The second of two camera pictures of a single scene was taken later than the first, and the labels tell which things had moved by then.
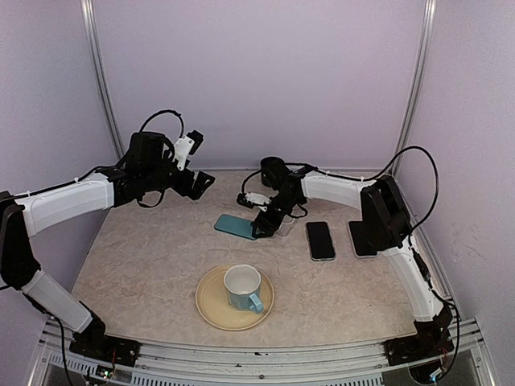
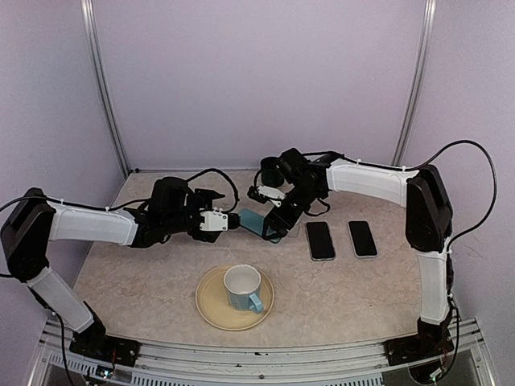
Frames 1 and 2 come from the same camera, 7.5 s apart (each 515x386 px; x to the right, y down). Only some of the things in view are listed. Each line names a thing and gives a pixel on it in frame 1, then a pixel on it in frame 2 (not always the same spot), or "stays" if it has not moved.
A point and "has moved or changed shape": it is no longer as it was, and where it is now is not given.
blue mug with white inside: x=242 y=282 stays
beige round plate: x=213 y=307 stays
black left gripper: x=198 y=188 to x=204 y=197
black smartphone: x=320 y=241 stays
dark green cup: x=272 y=170 stays
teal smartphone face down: x=236 y=226 has moved or changed shape
